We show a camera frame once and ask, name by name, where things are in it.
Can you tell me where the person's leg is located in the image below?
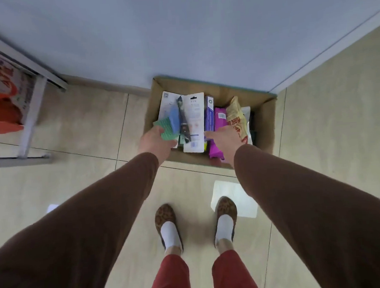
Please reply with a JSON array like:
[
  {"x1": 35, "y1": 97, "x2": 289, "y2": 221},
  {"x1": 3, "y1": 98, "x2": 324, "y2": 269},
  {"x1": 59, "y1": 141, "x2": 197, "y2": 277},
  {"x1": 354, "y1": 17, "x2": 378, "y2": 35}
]
[
  {"x1": 210, "y1": 237, "x2": 261, "y2": 288},
  {"x1": 143, "y1": 244, "x2": 191, "y2": 288}
]

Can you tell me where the right white sock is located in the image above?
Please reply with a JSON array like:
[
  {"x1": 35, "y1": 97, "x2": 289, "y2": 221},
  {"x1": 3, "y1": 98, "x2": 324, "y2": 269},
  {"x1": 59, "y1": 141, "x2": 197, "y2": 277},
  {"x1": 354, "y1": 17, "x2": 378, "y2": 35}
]
[{"x1": 213, "y1": 214, "x2": 236, "y2": 247}]

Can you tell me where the left white sock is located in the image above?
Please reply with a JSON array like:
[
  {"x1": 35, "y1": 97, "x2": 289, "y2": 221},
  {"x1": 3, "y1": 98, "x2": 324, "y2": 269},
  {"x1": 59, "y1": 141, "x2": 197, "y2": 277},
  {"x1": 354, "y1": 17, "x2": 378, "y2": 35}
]
[{"x1": 160, "y1": 220, "x2": 184, "y2": 254}]

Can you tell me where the person's left forearm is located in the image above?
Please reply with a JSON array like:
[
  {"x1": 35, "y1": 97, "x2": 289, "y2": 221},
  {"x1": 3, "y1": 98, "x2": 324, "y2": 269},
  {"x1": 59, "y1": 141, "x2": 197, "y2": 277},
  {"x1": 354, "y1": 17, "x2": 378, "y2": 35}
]
[{"x1": 0, "y1": 152, "x2": 167, "y2": 288}]

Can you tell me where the white long card blue print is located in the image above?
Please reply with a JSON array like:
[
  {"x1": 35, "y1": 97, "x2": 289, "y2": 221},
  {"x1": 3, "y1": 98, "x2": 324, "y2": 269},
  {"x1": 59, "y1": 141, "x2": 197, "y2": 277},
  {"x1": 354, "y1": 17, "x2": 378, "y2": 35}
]
[{"x1": 179, "y1": 92, "x2": 209, "y2": 155}]

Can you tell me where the white shelf rack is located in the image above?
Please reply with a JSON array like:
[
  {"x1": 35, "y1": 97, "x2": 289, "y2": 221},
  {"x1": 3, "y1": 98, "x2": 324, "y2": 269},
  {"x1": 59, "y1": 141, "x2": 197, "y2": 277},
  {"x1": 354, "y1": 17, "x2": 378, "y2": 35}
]
[{"x1": 0, "y1": 18, "x2": 73, "y2": 168}]

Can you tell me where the purple snack bag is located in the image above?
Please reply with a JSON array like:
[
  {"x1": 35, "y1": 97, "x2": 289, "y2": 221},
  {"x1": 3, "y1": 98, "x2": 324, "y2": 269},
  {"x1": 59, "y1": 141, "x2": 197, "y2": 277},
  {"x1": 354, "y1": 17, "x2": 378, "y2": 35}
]
[{"x1": 205, "y1": 106, "x2": 232, "y2": 161}]

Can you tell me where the white sock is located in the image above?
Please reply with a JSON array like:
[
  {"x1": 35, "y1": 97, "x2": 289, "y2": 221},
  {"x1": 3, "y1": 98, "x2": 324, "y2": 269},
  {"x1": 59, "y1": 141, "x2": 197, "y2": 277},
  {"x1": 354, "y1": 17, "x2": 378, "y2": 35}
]
[
  {"x1": 160, "y1": 220, "x2": 184, "y2": 254},
  {"x1": 213, "y1": 214, "x2": 236, "y2": 247}
]

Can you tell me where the person's right hand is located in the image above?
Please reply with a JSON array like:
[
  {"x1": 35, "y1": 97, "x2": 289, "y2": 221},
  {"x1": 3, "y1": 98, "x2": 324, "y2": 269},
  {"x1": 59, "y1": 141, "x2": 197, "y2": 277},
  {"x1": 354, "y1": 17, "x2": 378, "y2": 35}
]
[{"x1": 203, "y1": 123, "x2": 248, "y2": 171}]

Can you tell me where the blue square pack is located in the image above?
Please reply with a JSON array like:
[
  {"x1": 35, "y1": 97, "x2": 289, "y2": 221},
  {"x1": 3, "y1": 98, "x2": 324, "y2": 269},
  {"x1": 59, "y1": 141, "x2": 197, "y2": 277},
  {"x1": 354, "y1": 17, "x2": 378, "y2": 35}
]
[{"x1": 168, "y1": 104, "x2": 182, "y2": 135}]

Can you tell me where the green square pack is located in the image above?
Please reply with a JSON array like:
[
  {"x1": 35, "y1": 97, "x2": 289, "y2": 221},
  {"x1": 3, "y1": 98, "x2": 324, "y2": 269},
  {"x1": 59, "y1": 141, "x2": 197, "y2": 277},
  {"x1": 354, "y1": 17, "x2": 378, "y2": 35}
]
[{"x1": 152, "y1": 116, "x2": 181, "y2": 142}]

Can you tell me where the beige red chip bag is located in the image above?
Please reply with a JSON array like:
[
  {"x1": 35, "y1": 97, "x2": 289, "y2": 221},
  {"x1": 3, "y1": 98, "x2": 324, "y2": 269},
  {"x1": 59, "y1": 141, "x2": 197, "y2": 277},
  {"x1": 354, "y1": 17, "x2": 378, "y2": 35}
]
[{"x1": 224, "y1": 95, "x2": 250, "y2": 146}]

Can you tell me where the stack of red cartons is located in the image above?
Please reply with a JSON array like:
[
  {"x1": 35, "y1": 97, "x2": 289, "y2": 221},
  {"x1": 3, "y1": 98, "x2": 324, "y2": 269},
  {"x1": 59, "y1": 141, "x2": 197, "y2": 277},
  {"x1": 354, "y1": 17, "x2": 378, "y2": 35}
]
[{"x1": 0, "y1": 38, "x2": 39, "y2": 135}]

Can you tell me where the pale grey cabinet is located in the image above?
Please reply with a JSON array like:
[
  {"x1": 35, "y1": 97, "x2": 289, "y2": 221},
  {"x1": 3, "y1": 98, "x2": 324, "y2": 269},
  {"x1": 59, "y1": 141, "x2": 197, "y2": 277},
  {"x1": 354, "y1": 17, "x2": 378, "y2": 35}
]
[{"x1": 0, "y1": 0, "x2": 380, "y2": 111}]

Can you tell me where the right leopard print slipper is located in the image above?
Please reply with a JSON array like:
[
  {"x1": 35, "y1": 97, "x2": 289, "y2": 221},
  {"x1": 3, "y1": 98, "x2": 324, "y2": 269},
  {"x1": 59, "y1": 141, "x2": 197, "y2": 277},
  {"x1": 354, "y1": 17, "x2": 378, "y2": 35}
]
[{"x1": 211, "y1": 195, "x2": 240, "y2": 248}]

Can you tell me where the person's left leg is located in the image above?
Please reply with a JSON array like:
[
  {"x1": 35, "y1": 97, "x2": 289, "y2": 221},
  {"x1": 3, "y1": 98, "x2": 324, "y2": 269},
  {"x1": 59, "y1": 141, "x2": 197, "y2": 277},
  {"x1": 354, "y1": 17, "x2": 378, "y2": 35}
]
[{"x1": 143, "y1": 244, "x2": 191, "y2": 288}]

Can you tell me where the clear white pouch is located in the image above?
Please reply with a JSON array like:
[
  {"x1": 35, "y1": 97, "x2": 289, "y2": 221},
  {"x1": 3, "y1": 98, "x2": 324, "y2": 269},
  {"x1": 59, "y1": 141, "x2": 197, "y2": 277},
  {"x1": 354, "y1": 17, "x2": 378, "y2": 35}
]
[{"x1": 240, "y1": 106, "x2": 254, "y2": 146}]

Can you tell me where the white card with code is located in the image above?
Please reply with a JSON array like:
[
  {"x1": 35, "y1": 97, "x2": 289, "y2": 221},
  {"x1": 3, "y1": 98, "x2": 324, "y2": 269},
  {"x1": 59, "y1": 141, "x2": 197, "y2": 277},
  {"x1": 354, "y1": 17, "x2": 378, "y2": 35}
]
[{"x1": 156, "y1": 90, "x2": 183, "y2": 150}]

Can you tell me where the person's right leg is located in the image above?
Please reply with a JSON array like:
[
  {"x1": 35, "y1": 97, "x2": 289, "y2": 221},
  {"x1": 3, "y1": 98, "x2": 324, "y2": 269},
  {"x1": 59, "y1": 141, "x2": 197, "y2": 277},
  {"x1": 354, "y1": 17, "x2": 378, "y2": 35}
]
[{"x1": 210, "y1": 237, "x2": 261, "y2": 288}]

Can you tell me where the dark brown stick sachet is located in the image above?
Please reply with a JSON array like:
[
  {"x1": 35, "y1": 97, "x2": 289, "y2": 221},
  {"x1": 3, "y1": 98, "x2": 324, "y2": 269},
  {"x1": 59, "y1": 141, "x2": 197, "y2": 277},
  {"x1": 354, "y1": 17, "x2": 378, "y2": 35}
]
[{"x1": 176, "y1": 95, "x2": 193, "y2": 144}]

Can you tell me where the left leopard print slipper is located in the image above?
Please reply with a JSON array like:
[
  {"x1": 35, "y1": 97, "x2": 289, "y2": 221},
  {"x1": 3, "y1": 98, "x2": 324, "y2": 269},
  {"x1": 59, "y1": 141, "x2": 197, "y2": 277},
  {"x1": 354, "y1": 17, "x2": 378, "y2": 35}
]
[{"x1": 153, "y1": 202, "x2": 185, "y2": 255}]

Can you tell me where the brown cardboard box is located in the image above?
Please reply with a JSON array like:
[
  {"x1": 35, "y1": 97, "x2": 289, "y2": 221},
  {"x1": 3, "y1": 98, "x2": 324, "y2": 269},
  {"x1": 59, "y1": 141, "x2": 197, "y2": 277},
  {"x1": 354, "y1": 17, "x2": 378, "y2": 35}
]
[{"x1": 140, "y1": 69, "x2": 282, "y2": 175}]

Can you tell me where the purple-blue long box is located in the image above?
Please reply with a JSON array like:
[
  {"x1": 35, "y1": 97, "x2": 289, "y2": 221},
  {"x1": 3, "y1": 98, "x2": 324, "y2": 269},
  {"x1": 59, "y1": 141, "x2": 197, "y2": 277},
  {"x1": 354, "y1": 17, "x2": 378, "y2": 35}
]
[{"x1": 202, "y1": 95, "x2": 217, "y2": 133}]

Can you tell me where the person's right forearm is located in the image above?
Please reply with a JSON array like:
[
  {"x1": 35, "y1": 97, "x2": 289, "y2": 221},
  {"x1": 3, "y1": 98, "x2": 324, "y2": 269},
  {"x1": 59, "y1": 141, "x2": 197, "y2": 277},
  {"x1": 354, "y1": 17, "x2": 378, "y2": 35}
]
[{"x1": 232, "y1": 136, "x2": 380, "y2": 288}]

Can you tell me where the person's left hand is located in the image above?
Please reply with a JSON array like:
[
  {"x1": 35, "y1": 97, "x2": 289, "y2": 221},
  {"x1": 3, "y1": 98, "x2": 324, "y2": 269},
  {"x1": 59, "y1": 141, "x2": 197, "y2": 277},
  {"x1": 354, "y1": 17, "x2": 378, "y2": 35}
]
[{"x1": 136, "y1": 123, "x2": 179, "y2": 168}]

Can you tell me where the leopard print slipper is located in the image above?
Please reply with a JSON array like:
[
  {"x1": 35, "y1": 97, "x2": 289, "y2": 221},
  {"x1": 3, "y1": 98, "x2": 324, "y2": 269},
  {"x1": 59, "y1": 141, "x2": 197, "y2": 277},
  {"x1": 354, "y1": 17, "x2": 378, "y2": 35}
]
[
  {"x1": 211, "y1": 195, "x2": 240, "y2": 248},
  {"x1": 153, "y1": 202, "x2": 185, "y2": 255}
]

